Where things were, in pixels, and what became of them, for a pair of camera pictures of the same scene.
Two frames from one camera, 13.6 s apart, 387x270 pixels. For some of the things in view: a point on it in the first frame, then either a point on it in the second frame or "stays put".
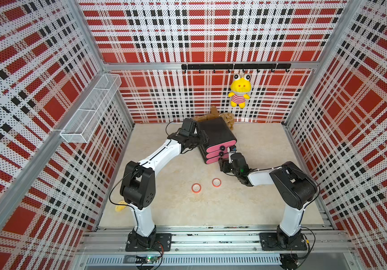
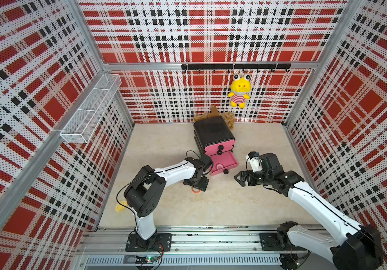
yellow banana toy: (119, 208) stays put
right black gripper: (223, 165) → (250, 181)
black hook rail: (238, 66) stays put
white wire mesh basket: (82, 126) stays put
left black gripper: (203, 138) → (202, 185)
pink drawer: (221, 146) stays put
